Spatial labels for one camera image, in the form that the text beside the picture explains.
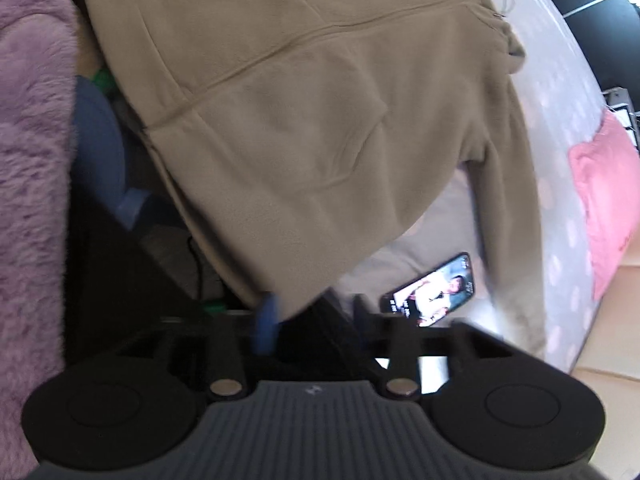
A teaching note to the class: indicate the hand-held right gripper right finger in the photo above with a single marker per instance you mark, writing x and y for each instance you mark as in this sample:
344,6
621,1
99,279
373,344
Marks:
362,317

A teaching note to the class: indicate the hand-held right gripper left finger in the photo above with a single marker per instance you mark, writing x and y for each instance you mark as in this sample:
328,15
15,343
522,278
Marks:
267,325

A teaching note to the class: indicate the beige fleece hoodie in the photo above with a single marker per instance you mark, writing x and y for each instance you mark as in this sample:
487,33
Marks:
300,135

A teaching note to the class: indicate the smartphone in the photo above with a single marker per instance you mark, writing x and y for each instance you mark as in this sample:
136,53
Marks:
435,290

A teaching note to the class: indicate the blue rounded object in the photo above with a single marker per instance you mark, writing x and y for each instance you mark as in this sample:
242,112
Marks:
100,150

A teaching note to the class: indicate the beige padded headboard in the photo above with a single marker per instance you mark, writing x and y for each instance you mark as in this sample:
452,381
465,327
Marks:
615,360

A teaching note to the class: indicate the pink pillow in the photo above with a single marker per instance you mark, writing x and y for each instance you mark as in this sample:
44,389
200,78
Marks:
610,200

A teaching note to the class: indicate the purple fluffy garment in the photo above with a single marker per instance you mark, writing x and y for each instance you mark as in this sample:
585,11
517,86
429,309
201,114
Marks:
30,160

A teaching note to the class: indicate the white side table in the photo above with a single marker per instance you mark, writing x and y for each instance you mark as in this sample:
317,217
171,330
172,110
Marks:
622,105

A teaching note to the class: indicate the black wardrobe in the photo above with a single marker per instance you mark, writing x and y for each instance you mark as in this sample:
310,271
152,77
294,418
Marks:
620,35

